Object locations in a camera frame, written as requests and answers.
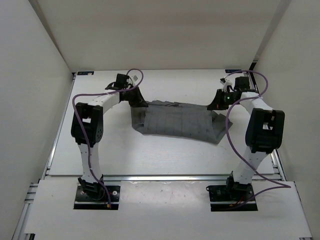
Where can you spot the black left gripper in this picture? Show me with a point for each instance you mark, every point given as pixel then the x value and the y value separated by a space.
pixel 138 101

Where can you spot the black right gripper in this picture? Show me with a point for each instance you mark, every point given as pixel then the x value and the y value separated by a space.
pixel 217 104

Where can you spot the grey pleated skirt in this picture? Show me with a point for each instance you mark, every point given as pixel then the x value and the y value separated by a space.
pixel 179 120

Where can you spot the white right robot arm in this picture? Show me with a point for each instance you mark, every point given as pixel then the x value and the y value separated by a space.
pixel 264 132

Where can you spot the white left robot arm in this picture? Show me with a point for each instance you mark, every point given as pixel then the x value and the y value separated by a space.
pixel 87 126

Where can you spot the right blue corner label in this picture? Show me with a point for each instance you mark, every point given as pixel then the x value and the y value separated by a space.
pixel 229 71

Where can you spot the blue corner label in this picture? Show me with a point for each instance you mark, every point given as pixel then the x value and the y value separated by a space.
pixel 229 71
pixel 85 73

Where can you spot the left blue corner label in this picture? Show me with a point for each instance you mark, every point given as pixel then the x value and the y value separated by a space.
pixel 85 73

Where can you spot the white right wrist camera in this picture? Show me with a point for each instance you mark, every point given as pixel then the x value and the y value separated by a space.
pixel 227 85

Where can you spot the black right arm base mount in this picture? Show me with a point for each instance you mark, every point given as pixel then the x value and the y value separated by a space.
pixel 232 197

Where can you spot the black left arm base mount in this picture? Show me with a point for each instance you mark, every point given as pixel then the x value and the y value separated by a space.
pixel 92 196

